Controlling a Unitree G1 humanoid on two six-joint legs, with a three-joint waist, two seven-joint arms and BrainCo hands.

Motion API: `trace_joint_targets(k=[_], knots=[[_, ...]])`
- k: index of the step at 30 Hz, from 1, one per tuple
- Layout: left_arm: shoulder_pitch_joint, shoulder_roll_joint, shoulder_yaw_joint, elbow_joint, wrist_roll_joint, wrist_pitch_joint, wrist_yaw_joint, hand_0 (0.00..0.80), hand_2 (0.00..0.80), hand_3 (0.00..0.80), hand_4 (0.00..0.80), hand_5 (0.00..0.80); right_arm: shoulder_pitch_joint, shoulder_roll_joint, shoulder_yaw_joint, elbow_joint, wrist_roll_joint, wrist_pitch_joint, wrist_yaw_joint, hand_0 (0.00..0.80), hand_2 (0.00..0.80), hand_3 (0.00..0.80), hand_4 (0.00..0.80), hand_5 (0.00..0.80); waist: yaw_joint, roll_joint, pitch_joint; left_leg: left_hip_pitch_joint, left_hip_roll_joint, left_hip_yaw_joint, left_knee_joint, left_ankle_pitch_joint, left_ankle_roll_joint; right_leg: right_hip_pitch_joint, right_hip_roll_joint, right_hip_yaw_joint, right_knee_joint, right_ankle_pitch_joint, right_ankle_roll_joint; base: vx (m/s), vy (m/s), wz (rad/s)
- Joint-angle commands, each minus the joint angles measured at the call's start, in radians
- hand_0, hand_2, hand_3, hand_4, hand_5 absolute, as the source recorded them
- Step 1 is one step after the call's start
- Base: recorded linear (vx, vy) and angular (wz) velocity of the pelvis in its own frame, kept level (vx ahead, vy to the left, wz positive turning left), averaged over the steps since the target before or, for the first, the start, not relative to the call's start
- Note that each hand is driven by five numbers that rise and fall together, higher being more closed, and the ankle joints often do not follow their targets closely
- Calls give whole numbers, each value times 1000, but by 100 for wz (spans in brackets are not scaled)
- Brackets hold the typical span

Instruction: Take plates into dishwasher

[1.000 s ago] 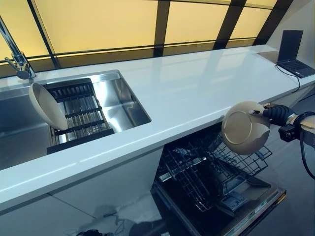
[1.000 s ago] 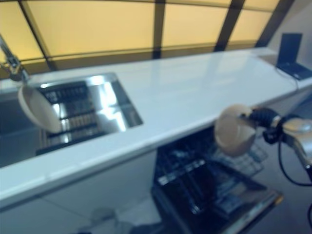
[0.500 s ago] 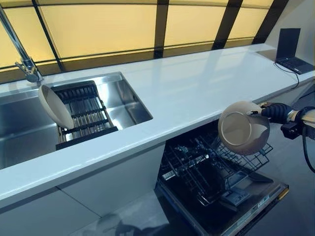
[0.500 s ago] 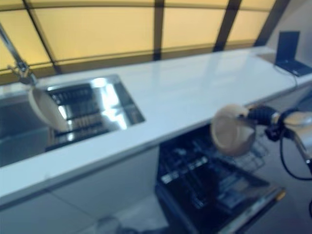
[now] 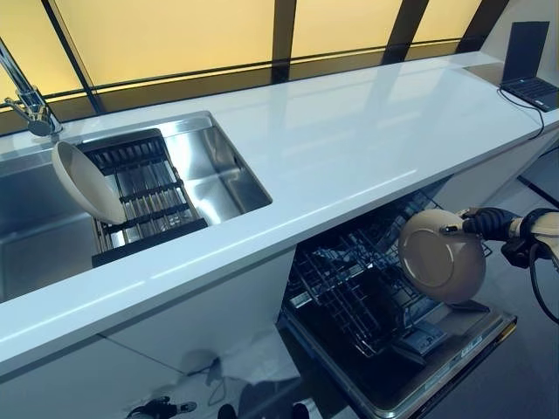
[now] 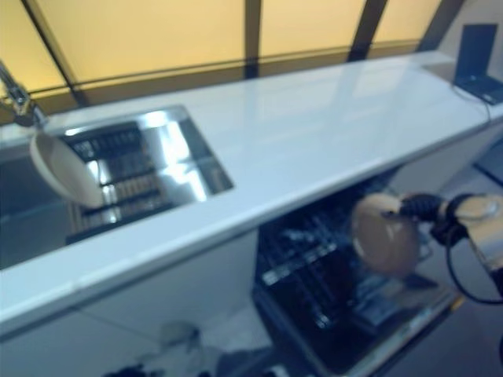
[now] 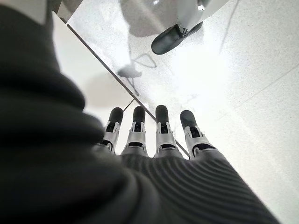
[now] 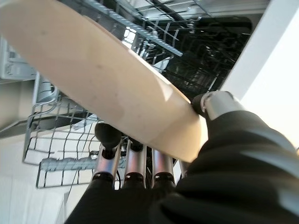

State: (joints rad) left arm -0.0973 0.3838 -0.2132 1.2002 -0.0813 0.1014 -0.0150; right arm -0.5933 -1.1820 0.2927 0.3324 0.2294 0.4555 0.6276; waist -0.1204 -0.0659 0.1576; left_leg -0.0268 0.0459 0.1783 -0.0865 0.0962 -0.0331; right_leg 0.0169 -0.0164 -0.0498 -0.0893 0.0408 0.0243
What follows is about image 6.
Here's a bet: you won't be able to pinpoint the stainless built-in dishwasher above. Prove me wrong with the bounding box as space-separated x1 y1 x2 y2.
251 168 469 377

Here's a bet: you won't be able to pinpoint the beige ceramic plate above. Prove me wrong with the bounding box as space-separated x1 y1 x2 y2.
30 130 105 208
351 193 422 276

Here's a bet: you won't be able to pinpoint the black wire dishwasher rack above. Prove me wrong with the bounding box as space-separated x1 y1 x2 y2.
257 184 433 331

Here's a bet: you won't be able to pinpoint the thin black laptop cable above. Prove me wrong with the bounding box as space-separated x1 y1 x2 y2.
450 82 494 125

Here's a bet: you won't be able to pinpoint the dark-framed yellow window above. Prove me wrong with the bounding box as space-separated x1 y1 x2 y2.
0 0 465 127

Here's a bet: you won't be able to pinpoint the stainless steel kitchen sink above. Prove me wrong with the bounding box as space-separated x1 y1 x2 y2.
0 104 236 273

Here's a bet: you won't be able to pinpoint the white glossy kitchen cabinet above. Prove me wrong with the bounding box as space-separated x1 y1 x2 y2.
0 117 503 377

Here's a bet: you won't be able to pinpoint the bamboo and black dish rack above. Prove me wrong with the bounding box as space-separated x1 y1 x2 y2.
62 120 178 245

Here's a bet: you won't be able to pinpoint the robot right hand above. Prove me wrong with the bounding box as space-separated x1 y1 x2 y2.
383 192 453 237

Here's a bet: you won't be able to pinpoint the black laptop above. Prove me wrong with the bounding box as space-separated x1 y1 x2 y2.
453 23 503 106

